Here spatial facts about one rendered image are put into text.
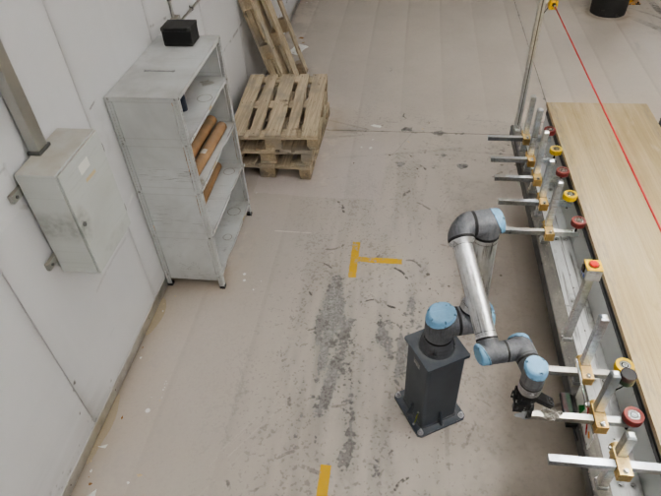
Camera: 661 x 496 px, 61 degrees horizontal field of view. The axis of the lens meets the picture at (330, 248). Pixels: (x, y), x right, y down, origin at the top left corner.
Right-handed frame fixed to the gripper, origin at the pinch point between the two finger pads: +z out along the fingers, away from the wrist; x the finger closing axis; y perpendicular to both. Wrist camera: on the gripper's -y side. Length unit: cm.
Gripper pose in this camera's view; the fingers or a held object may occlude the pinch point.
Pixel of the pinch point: (524, 416)
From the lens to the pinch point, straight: 264.8
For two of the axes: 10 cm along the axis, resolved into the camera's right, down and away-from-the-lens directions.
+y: -9.9, -0.5, 1.2
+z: 0.5, 7.4, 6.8
